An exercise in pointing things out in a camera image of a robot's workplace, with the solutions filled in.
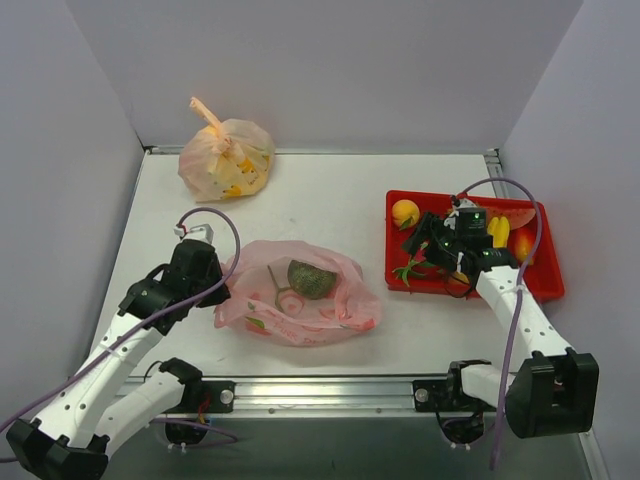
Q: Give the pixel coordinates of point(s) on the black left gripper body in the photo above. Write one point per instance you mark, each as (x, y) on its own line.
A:
(201, 267)

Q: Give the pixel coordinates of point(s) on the pink plastic bag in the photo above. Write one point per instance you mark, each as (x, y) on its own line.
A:
(262, 302)

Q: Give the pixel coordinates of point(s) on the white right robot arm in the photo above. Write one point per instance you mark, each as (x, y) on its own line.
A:
(554, 390)

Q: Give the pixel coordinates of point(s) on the watermelon slice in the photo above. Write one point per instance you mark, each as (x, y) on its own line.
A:
(517, 217)

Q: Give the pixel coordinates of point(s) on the yellow fruit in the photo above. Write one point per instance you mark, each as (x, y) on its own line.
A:
(499, 229)

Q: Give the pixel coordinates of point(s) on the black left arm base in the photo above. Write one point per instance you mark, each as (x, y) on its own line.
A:
(200, 398)

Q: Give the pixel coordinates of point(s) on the red toy dragon fruit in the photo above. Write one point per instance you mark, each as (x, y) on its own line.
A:
(416, 267)

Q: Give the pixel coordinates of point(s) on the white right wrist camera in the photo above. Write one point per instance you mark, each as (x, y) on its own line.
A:
(458, 204)

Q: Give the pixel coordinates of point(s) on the orange plastic bag with fruit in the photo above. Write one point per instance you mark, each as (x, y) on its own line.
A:
(226, 159)

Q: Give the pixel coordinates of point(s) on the aluminium front rail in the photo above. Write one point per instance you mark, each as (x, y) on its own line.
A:
(303, 397)

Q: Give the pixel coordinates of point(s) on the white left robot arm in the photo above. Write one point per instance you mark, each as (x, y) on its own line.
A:
(76, 430)

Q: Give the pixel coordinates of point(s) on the orange fruit with leaf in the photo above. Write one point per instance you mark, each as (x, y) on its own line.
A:
(405, 214)

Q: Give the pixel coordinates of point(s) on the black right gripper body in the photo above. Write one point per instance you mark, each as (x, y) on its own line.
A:
(430, 240)

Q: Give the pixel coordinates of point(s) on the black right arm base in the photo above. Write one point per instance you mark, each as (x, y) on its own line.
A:
(463, 400)

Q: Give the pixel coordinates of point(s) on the red plastic tray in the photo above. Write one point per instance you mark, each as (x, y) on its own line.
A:
(543, 277)

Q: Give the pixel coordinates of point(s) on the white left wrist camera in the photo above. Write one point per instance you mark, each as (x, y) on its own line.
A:
(203, 233)

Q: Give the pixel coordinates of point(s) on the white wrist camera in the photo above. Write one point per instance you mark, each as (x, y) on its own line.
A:
(458, 204)
(203, 233)

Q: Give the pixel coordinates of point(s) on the red yellow mango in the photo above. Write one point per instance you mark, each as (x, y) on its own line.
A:
(523, 243)

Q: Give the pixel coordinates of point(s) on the small yellow lemon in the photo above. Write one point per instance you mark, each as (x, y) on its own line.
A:
(458, 279)

